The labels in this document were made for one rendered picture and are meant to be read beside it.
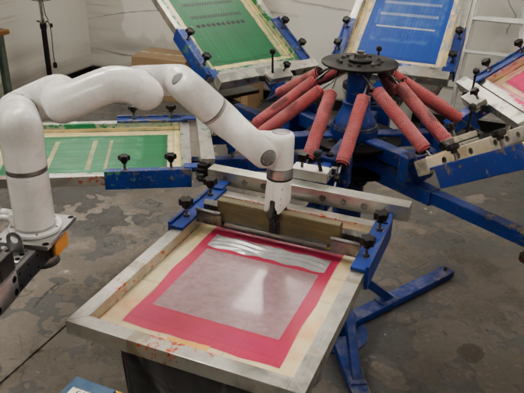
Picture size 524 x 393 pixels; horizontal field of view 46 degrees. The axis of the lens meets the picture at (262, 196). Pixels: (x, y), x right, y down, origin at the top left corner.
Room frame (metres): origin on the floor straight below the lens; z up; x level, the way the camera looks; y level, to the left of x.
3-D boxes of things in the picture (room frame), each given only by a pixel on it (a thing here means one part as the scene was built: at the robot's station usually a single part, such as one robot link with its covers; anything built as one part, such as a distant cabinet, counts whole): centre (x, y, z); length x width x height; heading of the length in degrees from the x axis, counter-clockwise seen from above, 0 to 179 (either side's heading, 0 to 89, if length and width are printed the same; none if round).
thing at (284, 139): (1.60, -0.01, 1.25); 0.15 x 0.10 x 0.11; 115
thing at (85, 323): (1.42, 0.03, 0.97); 0.79 x 0.58 x 0.04; 158
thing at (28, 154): (1.34, 0.56, 1.37); 0.13 x 0.10 x 0.16; 25
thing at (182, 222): (1.74, 0.20, 0.98); 0.30 x 0.05 x 0.07; 158
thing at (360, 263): (1.54, -0.32, 0.98); 0.30 x 0.05 x 0.07; 158
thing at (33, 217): (1.34, 0.57, 1.21); 0.16 x 0.13 x 0.15; 82
